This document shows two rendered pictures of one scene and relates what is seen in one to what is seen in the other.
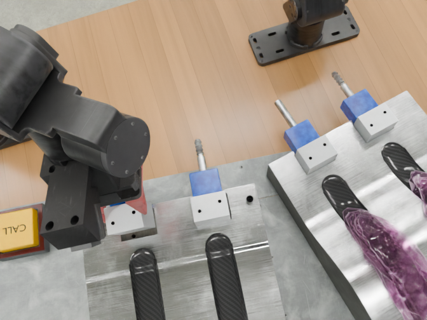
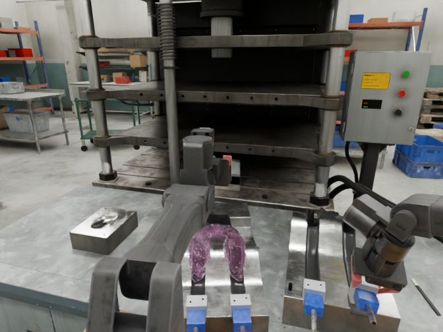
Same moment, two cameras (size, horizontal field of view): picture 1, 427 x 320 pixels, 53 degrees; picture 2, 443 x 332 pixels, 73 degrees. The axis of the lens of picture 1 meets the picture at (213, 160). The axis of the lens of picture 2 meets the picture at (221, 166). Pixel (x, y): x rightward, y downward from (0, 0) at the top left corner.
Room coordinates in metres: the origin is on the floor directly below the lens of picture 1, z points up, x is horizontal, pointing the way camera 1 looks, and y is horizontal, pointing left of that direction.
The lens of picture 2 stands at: (0.78, -0.05, 1.44)
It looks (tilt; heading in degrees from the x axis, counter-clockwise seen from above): 20 degrees down; 195
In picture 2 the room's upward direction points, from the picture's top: straight up
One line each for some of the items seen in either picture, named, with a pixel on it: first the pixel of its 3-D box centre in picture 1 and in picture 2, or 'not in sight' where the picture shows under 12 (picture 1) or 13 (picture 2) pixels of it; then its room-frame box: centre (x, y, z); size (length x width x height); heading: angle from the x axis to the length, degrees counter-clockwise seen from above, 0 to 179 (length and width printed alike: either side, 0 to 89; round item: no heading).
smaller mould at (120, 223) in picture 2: not in sight; (106, 228); (-0.06, -0.72, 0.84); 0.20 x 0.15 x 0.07; 0
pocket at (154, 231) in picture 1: (140, 225); (358, 309); (0.15, 0.13, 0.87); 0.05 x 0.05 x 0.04; 0
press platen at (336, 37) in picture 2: not in sight; (224, 56); (-0.96, -0.49, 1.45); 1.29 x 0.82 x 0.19; 90
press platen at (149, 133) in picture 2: not in sight; (224, 141); (-0.97, -0.49, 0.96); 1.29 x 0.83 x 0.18; 90
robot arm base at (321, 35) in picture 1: (305, 23); not in sight; (0.46, -0.21, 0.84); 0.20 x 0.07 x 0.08; 96
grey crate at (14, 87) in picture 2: not in sight; (8, 87); (-3.36, -4.88, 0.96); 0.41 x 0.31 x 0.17; 80
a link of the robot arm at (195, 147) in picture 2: not in sight; (192, 172); (0.28, -0.24, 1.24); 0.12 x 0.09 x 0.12; 6
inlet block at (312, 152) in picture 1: (298, 133); (242, 323); (0.25, -0.14, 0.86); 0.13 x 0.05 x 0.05; 17
